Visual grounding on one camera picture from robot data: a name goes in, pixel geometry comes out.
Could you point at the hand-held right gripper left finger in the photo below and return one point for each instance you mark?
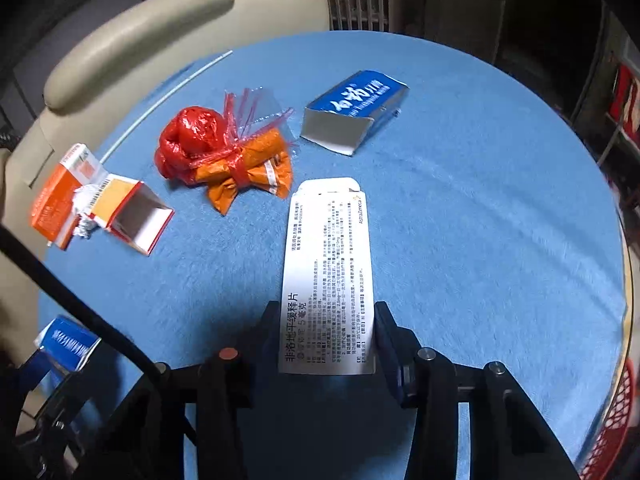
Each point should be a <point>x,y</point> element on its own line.
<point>267,332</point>

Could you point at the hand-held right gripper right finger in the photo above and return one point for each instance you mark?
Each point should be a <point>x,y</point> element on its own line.
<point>395,370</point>

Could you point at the small blue box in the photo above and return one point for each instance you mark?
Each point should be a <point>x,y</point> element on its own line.
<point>65,345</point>

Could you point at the white printed medicine box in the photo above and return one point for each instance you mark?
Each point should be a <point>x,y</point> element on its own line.
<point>325,270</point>

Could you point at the orange and white box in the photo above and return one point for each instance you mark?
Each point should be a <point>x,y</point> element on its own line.
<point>52,205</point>

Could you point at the white tissue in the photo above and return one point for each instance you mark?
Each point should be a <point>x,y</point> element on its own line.
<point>86,205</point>

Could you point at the blue toothpaste box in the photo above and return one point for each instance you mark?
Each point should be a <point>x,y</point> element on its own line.
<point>350,97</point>

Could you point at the orange packet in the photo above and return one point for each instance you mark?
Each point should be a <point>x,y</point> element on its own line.
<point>260,160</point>

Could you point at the open orange white box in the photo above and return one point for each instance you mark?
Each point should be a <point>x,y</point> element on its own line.
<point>132,215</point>

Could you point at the red plastic bag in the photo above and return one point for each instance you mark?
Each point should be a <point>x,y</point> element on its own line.
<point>187,140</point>

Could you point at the red plastic basket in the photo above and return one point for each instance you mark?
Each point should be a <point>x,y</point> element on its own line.
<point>617,425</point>

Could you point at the thin white stick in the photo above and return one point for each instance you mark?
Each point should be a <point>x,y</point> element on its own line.
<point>160,100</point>

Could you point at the beige leather chair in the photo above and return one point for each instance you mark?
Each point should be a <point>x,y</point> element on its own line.
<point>150,35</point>

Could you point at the metal shelf rack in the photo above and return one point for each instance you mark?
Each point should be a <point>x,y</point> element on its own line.
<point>595,100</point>

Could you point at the wooden crib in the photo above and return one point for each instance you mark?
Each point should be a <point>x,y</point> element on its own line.
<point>360,2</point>

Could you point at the red patterned cloth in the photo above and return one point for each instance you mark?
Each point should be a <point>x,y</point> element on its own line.
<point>625,95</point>

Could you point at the dark wooden door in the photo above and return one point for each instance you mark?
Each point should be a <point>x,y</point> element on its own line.
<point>465,10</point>

